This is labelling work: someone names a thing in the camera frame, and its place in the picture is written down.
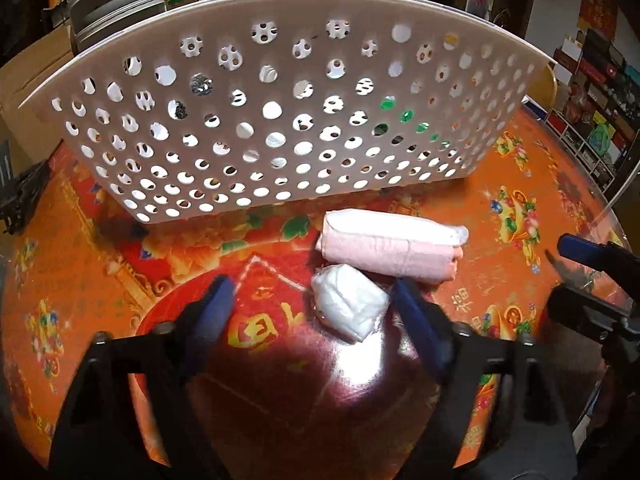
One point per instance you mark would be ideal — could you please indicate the pink towel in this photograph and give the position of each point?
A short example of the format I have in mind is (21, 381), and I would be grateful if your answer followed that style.
(390, 250)

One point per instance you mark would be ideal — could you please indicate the red floral tablecloth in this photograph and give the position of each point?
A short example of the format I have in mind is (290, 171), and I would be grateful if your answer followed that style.
(500, 270)

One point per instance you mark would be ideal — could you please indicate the open brown cardboard box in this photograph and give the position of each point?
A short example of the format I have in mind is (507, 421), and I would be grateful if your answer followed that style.
(30, 85)

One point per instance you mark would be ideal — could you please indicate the green foil packet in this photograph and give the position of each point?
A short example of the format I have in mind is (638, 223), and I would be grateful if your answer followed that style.
(386, 105)

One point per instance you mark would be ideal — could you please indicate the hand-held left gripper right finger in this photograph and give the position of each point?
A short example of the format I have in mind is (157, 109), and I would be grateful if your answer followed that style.
(417, 322)

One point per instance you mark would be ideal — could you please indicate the white perforated plastic basket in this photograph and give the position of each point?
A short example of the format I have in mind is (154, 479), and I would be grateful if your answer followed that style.
(300, 15)

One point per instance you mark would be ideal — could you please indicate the red wall decoration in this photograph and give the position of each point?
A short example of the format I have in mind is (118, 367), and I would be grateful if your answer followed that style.
(597, 5)

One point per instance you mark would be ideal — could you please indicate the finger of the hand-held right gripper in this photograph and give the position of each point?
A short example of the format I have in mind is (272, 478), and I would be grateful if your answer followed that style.
(580, 251)
(585, 310)

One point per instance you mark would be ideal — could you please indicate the white cloth bundle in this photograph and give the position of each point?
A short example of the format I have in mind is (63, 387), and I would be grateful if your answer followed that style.
(350, 302)

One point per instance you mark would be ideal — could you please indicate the wooden chair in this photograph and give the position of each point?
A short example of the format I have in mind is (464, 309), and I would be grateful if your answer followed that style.
(542, 87)

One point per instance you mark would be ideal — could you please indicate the shelf with colourful boxes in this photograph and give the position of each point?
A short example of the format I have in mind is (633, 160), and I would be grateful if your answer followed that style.
(595, 110)

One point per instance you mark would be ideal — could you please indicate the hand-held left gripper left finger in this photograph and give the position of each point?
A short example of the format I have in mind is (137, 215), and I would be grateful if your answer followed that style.
(212, 315)

